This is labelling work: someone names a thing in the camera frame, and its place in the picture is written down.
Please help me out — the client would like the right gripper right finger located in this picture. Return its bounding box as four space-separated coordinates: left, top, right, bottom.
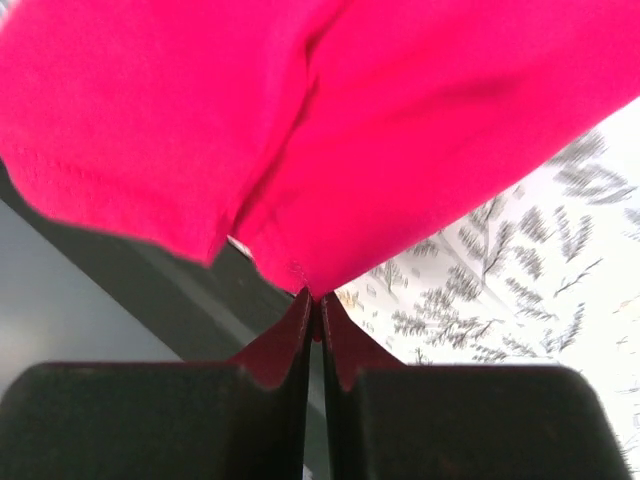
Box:
319 295 629 479

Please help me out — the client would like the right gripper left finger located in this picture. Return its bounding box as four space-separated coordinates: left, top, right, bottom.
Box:
1 291 313 479

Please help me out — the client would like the bright pink t shirt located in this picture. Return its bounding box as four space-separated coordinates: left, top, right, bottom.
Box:
1 1 639 296

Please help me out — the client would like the floral patterned table mat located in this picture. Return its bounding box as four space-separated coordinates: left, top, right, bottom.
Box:
337 103 639 473

